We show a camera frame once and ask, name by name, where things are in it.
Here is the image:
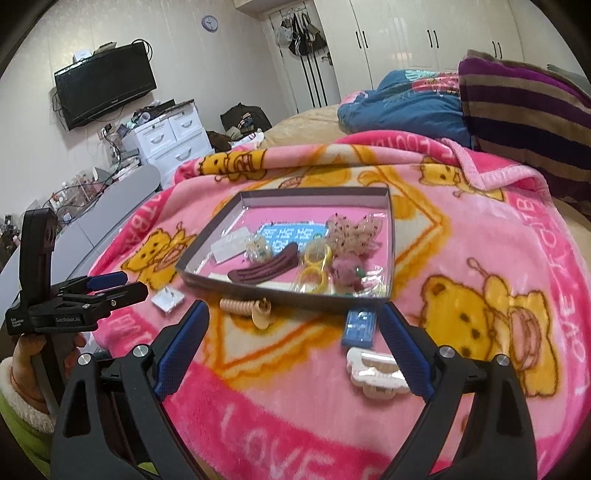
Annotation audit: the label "beige dotted scrunchie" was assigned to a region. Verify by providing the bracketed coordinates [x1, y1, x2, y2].
[325, 213, 384, 257]

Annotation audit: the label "person's left hand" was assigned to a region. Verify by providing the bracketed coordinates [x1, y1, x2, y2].
[11, 333, 87, 416]

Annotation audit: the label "hanging bags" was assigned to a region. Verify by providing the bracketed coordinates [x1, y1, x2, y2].
[276, 11, 328, 58]

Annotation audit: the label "black wall television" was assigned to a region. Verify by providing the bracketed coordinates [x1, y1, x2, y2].
[54, 41, 158, 131]

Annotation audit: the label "dark bag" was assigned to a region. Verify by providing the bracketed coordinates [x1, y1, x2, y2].
[220, 104, 273, 137]

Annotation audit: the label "person's left forearm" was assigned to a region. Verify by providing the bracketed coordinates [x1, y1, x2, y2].
[0, 357, 63, 468]

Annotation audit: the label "white hair claw clip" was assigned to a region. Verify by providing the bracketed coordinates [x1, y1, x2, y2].
[346, 347, 414, 401]

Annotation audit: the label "purple striped blanket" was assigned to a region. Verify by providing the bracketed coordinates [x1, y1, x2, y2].
[457, 50, 591, 204]

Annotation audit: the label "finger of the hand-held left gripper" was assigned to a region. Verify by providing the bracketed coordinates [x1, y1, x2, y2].
[58, 271, 129, 296]
[69, 282, 149, 320]

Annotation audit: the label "pink printed bear blanket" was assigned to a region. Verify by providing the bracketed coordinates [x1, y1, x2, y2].
[88, 131, 591, 480]

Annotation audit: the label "beige spiral hair tie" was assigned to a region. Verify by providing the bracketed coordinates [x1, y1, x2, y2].
[219, 298, 273, 330]

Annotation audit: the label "grey bed footboard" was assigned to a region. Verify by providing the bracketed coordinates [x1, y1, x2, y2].
[0, 164, 162, 324]

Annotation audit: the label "pearl ball hair clip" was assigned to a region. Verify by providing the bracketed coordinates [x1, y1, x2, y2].
[245, 235, 273, 264]

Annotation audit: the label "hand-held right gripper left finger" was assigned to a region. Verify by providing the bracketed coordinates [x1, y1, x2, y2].
[51, 299, 211, 480]

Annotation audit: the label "desk clutter with cables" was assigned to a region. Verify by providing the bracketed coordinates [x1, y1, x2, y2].
[44, 134, 144, 222]

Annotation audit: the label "white earring card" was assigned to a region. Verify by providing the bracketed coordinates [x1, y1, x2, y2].
[151, 286, 186, 315]

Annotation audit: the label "small blue box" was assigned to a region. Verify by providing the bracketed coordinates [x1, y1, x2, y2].
[341, 308, 378, 349]

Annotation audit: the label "blue printed quilt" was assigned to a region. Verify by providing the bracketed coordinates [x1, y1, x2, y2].
[337, 69, 476, 148]

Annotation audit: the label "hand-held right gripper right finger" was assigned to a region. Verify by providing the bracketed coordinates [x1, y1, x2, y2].
[379, 300, 539, 480]

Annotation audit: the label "white door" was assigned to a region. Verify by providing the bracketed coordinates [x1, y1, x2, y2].
[263, 0, 342, 116]

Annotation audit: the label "red bead earrings packet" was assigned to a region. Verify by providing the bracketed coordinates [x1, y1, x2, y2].
[210, 228, 252, 265]

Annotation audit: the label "brown banana hair clip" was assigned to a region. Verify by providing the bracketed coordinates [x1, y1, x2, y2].
[228, 244, 300, 286]

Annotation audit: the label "pink fluffy hair tie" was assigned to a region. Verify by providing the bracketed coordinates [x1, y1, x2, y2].
[331, 256, 370, 294]

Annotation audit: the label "white wardrobe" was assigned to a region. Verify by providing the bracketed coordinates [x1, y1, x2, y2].
[318, 0, 550, 93]

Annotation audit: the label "yellow hair rings packet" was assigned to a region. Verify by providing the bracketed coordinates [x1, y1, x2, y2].
[295, 242, 334, 294]

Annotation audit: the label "beige bedsheet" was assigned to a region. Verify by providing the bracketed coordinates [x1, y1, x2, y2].
[263, 104, 352, 148]

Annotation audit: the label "shallow grey cardboard box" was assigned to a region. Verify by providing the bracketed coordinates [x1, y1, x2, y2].
[175, 186, 399, 301]

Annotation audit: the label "white drawer chest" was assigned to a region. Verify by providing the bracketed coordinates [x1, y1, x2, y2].
[122, 99, 214, 178]

